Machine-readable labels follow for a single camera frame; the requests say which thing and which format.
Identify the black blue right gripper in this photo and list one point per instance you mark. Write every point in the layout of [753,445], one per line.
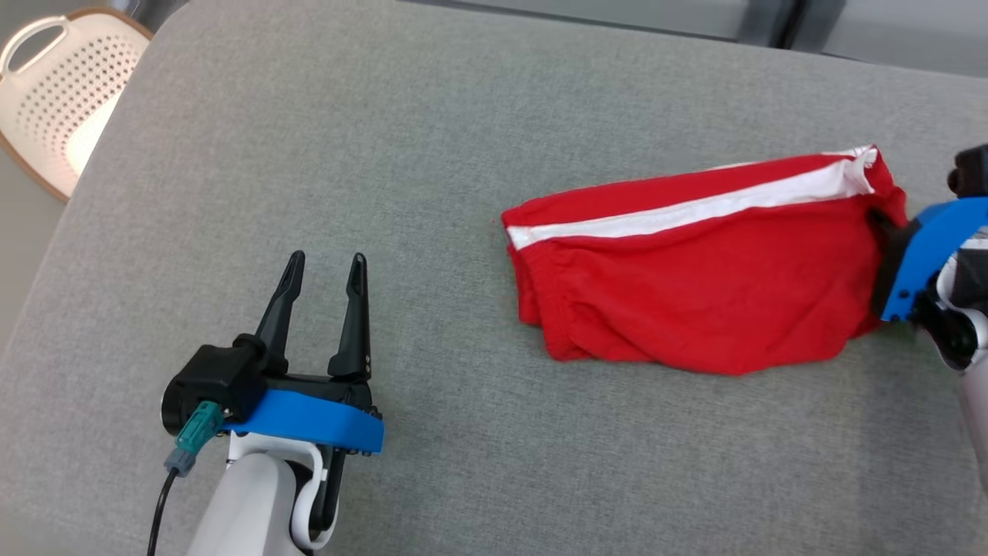
[922,247]

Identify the grey fabric sofa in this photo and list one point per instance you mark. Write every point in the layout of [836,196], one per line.
[386,154]

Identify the cream perforated laundry basket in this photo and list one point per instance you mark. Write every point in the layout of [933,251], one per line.
[69,93]

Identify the grey metal frame post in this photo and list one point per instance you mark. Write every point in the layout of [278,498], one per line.
[760,19]

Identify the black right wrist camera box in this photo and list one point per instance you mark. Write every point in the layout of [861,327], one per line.
[974,170]

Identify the red jersey garment white trim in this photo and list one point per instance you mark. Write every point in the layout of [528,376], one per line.
[695,293]

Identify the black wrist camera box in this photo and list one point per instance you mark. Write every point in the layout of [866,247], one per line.
[208,378]
[974,170]

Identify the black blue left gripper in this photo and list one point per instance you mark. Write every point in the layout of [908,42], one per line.
[309,417]

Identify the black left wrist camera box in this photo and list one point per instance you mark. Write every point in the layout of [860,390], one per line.
[208,378]

